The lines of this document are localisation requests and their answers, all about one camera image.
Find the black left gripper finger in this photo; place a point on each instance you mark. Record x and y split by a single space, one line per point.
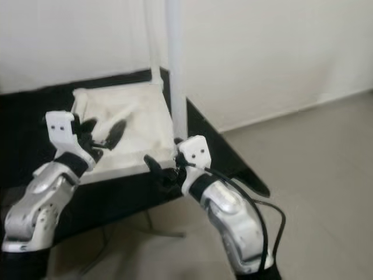
87 129
115 134

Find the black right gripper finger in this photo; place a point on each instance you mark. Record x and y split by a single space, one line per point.
156 169
178 145

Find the white plastic table leg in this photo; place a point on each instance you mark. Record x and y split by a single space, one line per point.
153 35
122 116
176 70

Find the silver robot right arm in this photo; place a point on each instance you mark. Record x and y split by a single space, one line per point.
233 227

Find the black table cloth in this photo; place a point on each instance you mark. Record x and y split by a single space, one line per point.
23 134

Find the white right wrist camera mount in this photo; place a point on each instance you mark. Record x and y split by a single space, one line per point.
195 153

